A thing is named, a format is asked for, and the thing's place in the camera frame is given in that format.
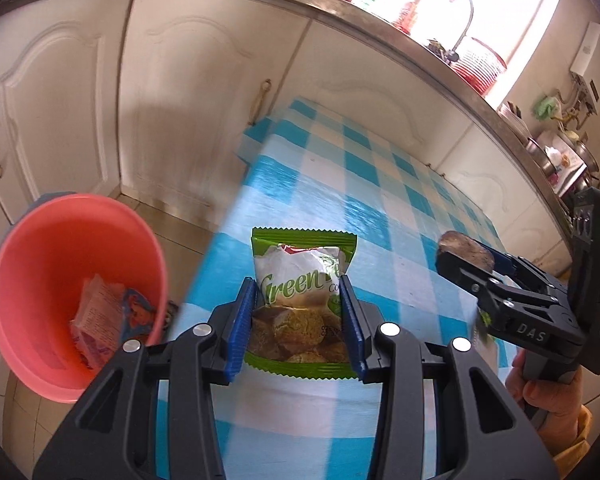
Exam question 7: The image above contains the red plastic basket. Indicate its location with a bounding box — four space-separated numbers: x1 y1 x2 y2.
452 37 508 93

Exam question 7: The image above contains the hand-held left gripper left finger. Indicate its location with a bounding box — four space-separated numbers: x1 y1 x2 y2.
32 276 260 480

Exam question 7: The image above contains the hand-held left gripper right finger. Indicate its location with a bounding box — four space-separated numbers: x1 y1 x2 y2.
339 274 556 480

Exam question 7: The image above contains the brown lumpy food piece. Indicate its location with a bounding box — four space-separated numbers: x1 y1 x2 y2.
437 230 496 268

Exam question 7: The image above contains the green cookie packet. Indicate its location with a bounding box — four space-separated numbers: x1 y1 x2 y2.
243 226 359 380

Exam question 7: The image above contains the steel kitchen countertop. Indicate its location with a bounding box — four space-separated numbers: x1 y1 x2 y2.
2 0 581 221

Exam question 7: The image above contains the pink translucent wrapper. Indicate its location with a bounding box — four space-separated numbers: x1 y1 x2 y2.
70 274 126 366

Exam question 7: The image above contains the steel pot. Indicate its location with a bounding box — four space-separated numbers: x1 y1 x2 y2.
535 130 598 173

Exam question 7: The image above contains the person's right hand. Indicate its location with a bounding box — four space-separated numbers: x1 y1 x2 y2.
505 352 583 418

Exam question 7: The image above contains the white cabinet door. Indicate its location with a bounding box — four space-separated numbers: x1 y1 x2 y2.
275 20 481 161
430 125 571 271
0 0 133 241
120 0 311 206

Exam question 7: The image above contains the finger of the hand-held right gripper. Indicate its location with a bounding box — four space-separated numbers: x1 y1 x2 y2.
437 249 512 312
492 250 552 289

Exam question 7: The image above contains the blue orange wrapper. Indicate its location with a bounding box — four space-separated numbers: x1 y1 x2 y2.
112 287 156 336

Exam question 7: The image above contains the person's right forearm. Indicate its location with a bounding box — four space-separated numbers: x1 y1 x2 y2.
537 405 593 466

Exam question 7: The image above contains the red plastic bucket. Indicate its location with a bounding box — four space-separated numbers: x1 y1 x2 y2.
0 192 170 405

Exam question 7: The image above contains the white water heater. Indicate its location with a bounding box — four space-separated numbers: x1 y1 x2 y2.
570 22 600 106

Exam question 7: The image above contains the curved steel faucet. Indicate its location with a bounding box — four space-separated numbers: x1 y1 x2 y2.
447 0 476 61

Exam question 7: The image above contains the blue white checkered tablecloth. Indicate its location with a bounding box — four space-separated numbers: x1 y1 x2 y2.
155 97 511 480

